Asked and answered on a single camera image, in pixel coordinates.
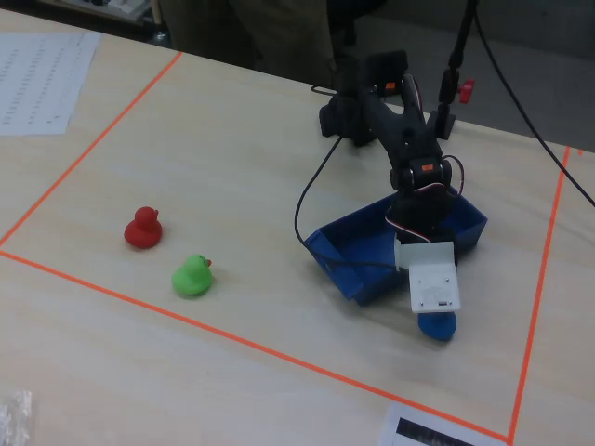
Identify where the red rubber duck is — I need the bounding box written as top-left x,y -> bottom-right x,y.
123,205 -> 165,250

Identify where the clear plastic bag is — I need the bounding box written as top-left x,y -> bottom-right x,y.
0,388 -> 34,446

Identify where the person in dark clothing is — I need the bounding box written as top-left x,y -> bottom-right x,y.
159,0 -> 337,85

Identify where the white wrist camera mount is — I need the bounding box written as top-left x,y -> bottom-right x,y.
393,240 -> 462,314

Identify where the black camera stand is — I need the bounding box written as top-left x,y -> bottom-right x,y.
426,0 -> 480,141

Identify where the blue rubber duck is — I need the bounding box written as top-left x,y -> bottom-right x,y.
416,310 -> 458,343

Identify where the long orange tape line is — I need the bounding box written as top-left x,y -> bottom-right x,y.
0,249 -> 511,442

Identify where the green rubber duck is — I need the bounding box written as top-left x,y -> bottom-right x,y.
170,254 -> 215,299

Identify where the paper with black print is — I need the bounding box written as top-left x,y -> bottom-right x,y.
377,400 -> 509,446

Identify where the blue plastic box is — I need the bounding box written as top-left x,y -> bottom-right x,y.
303,184 -> 489,308

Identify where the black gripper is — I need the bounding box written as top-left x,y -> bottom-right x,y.
389,184 -> 460,246

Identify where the black camera cable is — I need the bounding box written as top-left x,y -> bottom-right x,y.
294,135 -> 402,270

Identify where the white printed paper sheet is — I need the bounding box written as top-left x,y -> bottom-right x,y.
0,31 -> 103,137

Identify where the thin black cable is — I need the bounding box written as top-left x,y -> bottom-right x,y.
473,11 -> 595,208

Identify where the white red black servo wire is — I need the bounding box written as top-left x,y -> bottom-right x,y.
384,154 -> 467,244

